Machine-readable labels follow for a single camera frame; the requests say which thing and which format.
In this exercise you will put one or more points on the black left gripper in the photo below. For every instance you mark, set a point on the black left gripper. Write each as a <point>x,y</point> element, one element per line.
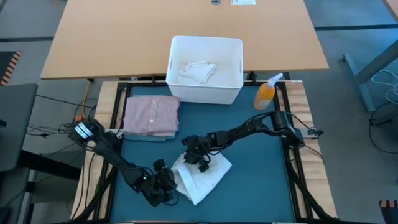
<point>160,186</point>

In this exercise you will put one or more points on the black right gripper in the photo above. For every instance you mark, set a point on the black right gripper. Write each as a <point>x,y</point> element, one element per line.
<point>197,146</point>

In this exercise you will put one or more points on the large white cloth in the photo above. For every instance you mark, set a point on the large white cloth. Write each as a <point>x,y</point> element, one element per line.
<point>202,180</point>

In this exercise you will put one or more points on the light blue denim jeans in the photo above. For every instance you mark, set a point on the light blue denim jeans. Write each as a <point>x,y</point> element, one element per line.
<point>146,137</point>

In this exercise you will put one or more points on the pink garment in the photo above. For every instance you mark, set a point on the pink garment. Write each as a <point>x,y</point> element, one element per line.
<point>152,115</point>

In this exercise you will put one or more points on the small white cloth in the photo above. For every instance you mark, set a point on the small white cloth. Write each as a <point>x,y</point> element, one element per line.
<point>199,71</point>

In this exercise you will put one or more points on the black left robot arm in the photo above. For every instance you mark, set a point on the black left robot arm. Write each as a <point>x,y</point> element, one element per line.
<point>109,152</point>

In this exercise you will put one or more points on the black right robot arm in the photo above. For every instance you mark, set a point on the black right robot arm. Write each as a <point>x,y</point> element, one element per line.
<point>258,127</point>

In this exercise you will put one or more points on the white plastic laundry bin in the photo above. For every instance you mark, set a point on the white plastic laundry bin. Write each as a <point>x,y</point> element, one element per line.
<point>202,95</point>

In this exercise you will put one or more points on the orange spray bottle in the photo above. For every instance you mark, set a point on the orange spray bottle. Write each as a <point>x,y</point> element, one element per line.
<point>264,98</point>

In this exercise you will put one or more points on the tan wooden desk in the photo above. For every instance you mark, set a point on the tan wooden desk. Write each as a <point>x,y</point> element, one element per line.
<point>124,40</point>

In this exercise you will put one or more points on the grey desk grommet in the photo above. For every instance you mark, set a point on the grey desk grommet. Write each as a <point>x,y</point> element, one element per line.
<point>216,2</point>

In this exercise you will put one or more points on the white card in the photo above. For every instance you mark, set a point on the white card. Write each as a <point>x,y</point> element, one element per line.
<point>243,2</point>

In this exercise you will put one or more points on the grey desk leg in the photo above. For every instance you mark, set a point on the grey desk leg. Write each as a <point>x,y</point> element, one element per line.
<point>373,68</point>

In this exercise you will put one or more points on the hazard striped black box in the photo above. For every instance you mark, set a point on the hazard striped black box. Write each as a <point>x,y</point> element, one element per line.
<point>388,210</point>

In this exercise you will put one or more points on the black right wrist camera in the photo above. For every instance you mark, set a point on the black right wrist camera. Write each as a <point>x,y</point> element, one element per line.
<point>204,167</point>

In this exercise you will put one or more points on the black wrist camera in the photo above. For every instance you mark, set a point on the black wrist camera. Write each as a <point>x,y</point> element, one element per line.
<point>159,164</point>
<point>204,167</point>

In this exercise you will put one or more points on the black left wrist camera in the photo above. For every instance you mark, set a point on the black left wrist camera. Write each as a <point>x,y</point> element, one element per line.
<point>159,164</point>

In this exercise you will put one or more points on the black aluminium table frame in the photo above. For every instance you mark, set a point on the black aluminium table frame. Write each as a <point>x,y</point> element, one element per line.
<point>119,93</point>

